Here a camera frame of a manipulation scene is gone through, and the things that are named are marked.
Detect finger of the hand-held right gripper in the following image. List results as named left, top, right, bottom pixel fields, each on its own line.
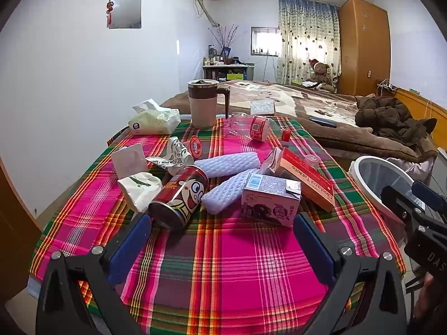
left=381, top=186, right=427, bottom=224
left=411, top=180, right=447, bottom=213

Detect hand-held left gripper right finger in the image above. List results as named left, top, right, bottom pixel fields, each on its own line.
left=293, top=212, right=409, bottom=335

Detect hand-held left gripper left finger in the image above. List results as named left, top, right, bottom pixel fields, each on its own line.
left=35, top=212, right=152, bottom=335

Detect white rimmed mesh trash bin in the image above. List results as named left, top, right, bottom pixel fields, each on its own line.
left=348, top=155, right=427, bottom=248

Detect white paper cup green leaf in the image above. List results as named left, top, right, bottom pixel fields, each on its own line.
left=117, top=172, right=164, bottom=213

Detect purple milk carton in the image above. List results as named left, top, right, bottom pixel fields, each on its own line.
left=241, top=173, right=302, bottom=227

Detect red and white medicine box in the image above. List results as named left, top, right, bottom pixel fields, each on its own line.
left=277, top=147, right=336, bottom=213

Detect red cartoon face can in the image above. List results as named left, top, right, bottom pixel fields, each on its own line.
left=148, top=165, right=209, bottom=231

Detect printed wrapper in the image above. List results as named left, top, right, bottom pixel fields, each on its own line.
left=146, top=136, right=195, bottom=177

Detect white foam net sleeve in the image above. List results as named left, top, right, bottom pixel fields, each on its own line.
left=202, top=168, right=261, bottom=215
left=194, top=150, right=262, bottom=178

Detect person's right hand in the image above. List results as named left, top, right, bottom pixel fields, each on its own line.
left=414, top=273, right=447, bottom=323

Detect white plastic bag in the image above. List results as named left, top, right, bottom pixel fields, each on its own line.
left=386, top=147, right=440, bottom=184

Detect brown fleece garment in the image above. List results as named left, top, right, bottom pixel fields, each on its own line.
left=354, top=95, right=438, bottom=147

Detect plaid tablecloth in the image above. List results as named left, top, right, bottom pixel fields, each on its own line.
left=30, top=116, right=407, bottom=327

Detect wooden headboard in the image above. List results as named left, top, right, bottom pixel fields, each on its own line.
left=393, top=87, right=447, bottom=149

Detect dark blue phone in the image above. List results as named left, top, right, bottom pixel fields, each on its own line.
left=309, top=116, right=337, bottom=128

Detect wooden door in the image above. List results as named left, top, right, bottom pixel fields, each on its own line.
left=0, top=161, right=44, bottom=285

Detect small red jelly cup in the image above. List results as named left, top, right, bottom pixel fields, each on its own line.
left=187, top=135, right=204, bottom=158

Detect brown printed blanket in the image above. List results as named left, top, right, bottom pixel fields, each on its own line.
left=161, top=80, right=439, bottom=164

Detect soft tissue pack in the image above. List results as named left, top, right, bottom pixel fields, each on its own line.
left=127, top=98, right=181, bottom=136

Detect crushed clear plastic bottle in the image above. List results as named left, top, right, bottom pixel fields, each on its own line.
left=226, top=111, right=292, bottom=149

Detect brown teddy bear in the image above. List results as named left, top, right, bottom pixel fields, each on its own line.
left=309, top=59, right=336, bottom=93

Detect clear wrapped tissue packet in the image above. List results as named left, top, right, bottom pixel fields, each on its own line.
left=250, top=100, right=276, bottom=116

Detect pink mug with brown lid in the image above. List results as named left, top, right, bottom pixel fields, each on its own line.
left=188, top=79, right=231, bottom=128

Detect wooden wardrobe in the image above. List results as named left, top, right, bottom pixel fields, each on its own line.
left=337, top=0, right=391, bottom=96

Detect patterned curtain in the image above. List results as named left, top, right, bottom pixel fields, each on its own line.
left=277, top=0, right=341, bottom=85

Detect cluttered small desk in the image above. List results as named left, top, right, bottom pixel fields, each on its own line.
left=203, top=63, right=255, bottom=82

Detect window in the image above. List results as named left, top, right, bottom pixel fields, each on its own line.
left=250, top=27, right=282, bottom=56

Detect vase of dry branches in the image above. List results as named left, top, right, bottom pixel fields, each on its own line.
left=209, top=24, right=240, bottom=64

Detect white charger cables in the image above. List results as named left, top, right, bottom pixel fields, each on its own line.
left=376, top=78, right=399, bottom=95

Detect square wall mirror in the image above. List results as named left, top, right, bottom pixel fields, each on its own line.
left=108, top=0, right=142, bottom=29

